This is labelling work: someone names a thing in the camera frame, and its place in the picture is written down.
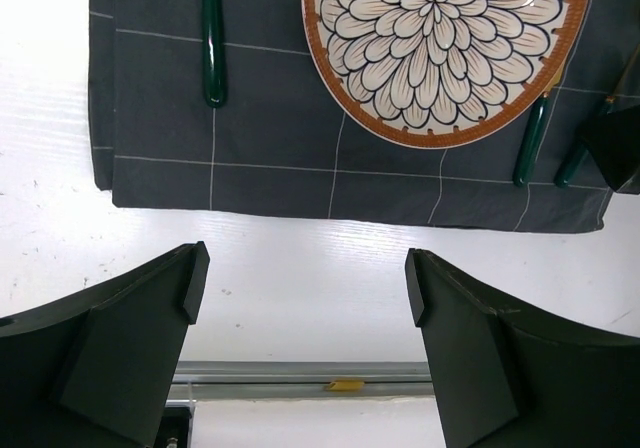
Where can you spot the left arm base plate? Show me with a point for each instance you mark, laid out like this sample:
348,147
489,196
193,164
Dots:
175,429

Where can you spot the aluminium front rail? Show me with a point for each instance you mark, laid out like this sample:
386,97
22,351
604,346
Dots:
203,381

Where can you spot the dark grey checked napkin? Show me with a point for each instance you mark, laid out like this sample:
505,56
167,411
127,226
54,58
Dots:
282,147

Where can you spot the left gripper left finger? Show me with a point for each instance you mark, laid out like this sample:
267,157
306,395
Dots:
94,369

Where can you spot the gold fork green handle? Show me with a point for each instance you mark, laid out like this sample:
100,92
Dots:
214,59

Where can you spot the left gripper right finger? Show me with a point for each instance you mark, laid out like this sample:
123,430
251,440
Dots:
506,373

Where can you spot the gold knife green handle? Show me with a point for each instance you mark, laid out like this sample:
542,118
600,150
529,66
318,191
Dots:
532,137

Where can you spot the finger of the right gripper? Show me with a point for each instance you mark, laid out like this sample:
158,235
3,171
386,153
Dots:
613,142

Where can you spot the gold spoon green handle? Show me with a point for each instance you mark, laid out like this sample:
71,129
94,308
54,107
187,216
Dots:
578,151

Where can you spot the floral patterned ceramic plate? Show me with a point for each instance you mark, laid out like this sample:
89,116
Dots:
435,74

